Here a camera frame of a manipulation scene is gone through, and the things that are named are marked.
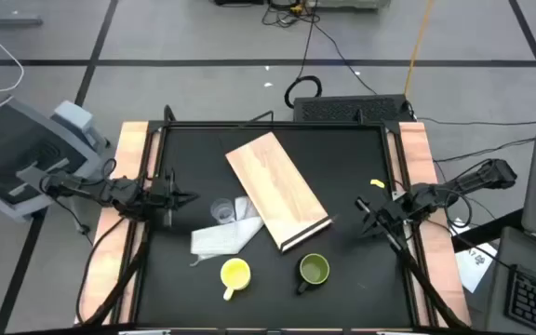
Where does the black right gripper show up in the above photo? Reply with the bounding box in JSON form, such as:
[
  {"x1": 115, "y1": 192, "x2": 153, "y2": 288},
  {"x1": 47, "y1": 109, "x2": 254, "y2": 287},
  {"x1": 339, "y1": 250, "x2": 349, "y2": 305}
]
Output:
[{"x1": 355, "y1": 194, "x2": 419, "y2": 252}]

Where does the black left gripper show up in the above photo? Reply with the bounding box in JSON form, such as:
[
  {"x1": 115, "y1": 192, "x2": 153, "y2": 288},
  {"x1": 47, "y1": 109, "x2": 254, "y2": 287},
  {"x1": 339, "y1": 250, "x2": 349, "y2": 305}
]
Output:
[{"x1": 149, "y1": 167, "x2": 200, "y2": 228}]

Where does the clear plastic cup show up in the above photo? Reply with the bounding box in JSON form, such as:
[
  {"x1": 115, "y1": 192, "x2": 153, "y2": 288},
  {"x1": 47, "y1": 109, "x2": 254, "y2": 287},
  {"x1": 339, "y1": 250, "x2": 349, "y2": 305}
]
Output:
[{"x1": 209, "y1": 197, "x2": 236, "y2": 225}]

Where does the black mug with green inside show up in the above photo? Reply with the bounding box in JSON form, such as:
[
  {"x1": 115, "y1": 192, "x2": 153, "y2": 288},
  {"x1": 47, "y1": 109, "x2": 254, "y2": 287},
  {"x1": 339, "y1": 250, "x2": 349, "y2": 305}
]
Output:
[{"x1": 294, "y1": 253, "x2": 331, "y2": 296}]

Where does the yellow mug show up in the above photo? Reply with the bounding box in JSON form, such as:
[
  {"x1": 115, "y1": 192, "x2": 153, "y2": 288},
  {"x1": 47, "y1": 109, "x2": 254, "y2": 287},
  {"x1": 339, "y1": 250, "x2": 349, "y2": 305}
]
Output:
[{"x1": 220, "y1": 257, "x2": 252, "y2": 302}]

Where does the white waffle cloth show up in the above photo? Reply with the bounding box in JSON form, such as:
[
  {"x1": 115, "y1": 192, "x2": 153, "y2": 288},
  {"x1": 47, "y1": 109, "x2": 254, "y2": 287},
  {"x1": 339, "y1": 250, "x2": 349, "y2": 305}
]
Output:
[{"x1": 189, "y1": 195, "x2": 265, "y2": 267}]

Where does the wooden table side plank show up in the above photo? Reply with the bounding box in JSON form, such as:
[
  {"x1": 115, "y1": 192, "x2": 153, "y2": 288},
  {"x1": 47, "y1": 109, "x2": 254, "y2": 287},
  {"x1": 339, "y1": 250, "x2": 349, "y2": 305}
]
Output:
[
  {"x1": 385, "y1": 121, "x2": 473, "y2": 327},
  {"x1": 74, "y1": 121, "x2": 163, "y2": 326}
]

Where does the white paper sheet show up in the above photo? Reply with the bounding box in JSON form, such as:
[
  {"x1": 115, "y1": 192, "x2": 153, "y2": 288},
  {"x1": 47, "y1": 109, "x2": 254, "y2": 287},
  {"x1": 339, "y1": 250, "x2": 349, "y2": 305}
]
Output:
[{"x1": 449, "y1": 217, "x2": 500, "y2": 294}]

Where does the black desk leg bar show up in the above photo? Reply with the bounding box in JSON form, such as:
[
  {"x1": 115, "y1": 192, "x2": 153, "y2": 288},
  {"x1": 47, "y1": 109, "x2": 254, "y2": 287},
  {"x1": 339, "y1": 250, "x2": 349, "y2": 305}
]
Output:
[{"x1": 450, "y1": 208, "x2": 526, "y2": 253}]

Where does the black perforated computer case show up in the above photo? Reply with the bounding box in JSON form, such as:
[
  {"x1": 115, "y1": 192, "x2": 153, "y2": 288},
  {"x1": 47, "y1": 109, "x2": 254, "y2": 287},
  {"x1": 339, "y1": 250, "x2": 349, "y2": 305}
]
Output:
[{"x1": 292, "y1": 94, "x2": 416, "y2": 125}]

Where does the black keyboard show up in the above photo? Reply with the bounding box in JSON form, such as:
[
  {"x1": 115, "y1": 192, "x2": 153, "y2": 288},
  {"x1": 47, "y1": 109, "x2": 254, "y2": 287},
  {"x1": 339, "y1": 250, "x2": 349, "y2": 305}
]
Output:
[{"x1": 503, "y1": 263, "x2": 536, "y2": 335}]

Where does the grey equipment box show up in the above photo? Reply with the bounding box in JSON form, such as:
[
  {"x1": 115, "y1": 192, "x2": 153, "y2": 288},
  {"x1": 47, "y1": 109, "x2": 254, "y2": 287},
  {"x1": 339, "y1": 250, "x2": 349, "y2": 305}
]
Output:
[{"x1": 307, "y1": 0, "x2": 393, "y2": 11}]

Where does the grey desk foot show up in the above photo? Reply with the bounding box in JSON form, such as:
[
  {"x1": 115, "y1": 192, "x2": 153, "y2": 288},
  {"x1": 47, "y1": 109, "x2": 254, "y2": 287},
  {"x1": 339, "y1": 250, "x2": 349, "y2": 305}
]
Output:
[{"x1": 0, "y1": 0, "x2": 45, "y2": 28}]

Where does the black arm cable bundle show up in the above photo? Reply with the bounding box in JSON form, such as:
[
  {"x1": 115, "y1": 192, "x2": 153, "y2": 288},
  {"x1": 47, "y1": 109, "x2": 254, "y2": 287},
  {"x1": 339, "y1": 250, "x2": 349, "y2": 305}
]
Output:
[
  {"x1": 391, "y1": 232, "x2": 469, "y2": 329},
  {"x1": 75, "y1": 216, "x2": 151, "y2": 326}
]

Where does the black table frame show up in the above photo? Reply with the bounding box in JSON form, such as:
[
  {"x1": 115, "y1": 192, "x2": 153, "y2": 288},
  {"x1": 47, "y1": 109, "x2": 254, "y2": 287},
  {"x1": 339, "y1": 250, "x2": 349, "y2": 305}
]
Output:
[{"x1": 109, "y1": 104, "x2": 474, "y2": 335}]

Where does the thin black floor cable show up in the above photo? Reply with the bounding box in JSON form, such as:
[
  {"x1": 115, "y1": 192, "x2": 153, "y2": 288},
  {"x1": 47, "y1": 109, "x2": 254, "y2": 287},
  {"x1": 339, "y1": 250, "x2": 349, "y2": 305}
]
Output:
[
  {"x1": 415, "y1": 115, "x2": 536, "y2": 127},
  {"x1": 314, "y1": 22, "x2": 380, "y2": 97},
  {"x1": 434, "y1": 137, "x2": 536, "y2": 164}
]

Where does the black coiled cable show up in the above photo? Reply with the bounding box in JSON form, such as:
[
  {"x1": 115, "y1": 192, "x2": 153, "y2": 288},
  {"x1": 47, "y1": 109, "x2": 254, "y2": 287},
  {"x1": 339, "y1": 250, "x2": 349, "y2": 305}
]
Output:
[{"x1": 284, "y1": 11, "x2": 324, "y2": 110}]

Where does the yellow cable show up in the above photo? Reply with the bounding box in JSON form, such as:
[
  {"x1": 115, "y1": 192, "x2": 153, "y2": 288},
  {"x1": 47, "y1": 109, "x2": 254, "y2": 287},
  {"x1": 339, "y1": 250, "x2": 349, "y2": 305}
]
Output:
[{"x1": 403, "y1": 0, "x2": 436, "y2": 97}]

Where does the black cable tangle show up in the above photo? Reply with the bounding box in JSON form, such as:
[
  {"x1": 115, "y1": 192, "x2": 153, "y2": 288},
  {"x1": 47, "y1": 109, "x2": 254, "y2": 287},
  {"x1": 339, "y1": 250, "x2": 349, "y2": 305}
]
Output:
[{"x1": 261, "y1": 0, "x2": 323, "y2": 30}]

